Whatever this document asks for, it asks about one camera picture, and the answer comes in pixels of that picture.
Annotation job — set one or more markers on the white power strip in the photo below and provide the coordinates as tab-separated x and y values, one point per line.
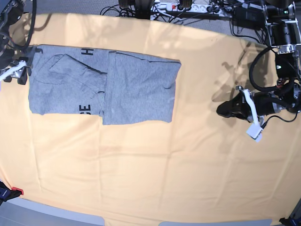
196	10

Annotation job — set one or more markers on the yellow table cloth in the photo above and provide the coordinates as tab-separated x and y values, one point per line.
200	168

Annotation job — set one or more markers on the grey t-shirt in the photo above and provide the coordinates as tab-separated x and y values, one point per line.
120	87

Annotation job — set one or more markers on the black power adapter box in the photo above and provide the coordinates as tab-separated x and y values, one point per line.
252	17

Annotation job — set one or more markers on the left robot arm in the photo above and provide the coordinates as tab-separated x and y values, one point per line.
280	34

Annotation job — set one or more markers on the red black clamp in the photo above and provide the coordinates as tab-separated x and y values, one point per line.
8	194

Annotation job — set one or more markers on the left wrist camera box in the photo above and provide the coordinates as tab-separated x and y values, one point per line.
254	131

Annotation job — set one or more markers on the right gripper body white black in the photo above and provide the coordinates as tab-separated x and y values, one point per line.
12	69

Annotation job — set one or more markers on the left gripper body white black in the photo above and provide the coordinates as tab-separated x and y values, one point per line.
256	118

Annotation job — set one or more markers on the black clamp right corner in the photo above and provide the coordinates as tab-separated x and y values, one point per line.
290	221

